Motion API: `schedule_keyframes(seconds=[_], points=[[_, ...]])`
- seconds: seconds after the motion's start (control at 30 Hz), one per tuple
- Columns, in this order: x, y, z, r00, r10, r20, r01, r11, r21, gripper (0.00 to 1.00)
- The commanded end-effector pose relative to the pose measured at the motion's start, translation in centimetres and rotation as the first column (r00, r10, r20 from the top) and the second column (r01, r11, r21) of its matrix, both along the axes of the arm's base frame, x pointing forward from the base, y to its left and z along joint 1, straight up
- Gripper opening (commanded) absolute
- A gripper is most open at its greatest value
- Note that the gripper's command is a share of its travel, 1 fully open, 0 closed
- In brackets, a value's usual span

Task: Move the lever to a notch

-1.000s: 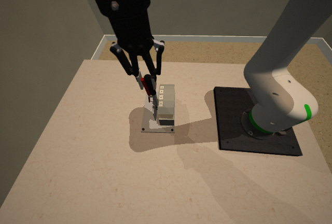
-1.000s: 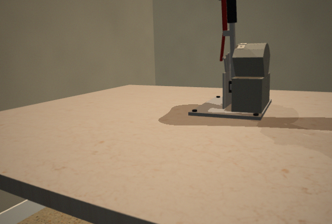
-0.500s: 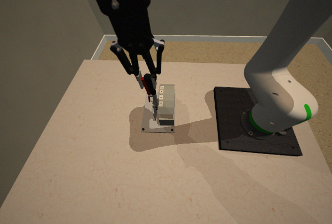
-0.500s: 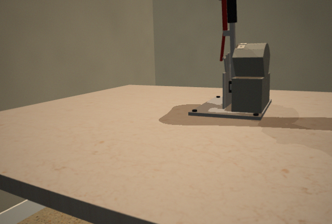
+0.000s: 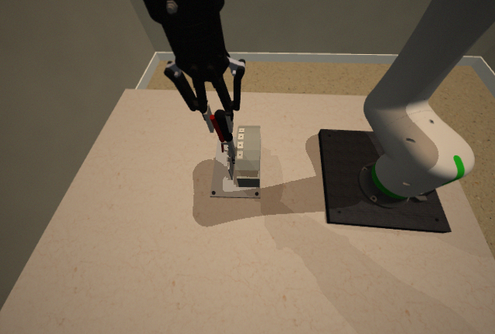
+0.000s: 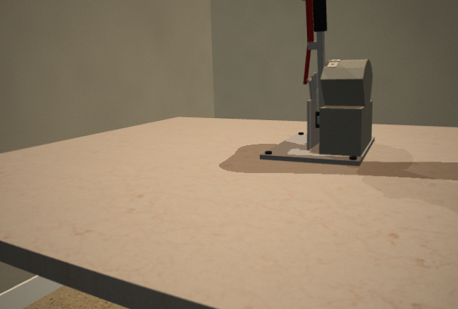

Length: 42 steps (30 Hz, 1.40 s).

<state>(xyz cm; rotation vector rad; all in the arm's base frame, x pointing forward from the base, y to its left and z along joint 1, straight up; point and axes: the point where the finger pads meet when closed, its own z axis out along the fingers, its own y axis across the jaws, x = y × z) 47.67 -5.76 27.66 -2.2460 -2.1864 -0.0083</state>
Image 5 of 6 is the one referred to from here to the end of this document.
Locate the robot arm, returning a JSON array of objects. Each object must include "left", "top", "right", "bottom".
[{"left": 143, "top": 0, "right": 495, "bottom": 209}]

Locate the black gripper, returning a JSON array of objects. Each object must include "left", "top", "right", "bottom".
[{"left": 162, "top": 13, "right": 245, "bottom": 133}]

